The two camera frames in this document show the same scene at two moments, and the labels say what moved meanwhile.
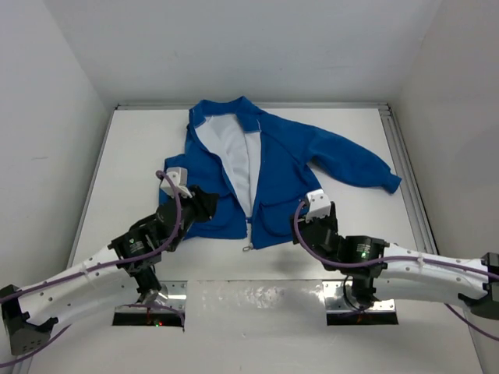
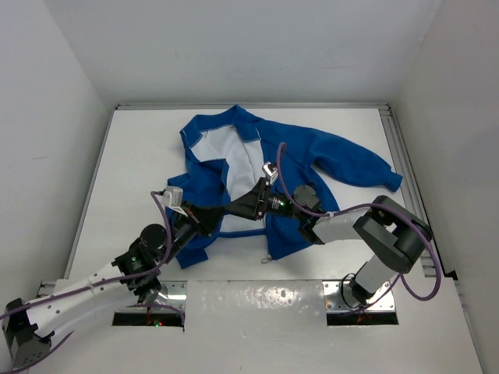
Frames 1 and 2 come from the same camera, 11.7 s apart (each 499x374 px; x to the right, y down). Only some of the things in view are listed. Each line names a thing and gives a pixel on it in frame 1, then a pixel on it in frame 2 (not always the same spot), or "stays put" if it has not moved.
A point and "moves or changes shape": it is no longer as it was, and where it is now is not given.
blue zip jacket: [259, 168] moves or changes shape
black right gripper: [329, 220] to [249, 206]
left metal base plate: [176, 296] stays put
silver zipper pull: [248, 248] to [267, 259]
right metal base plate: [338, 297] stays put
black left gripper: [203, 202] to [204, 218]
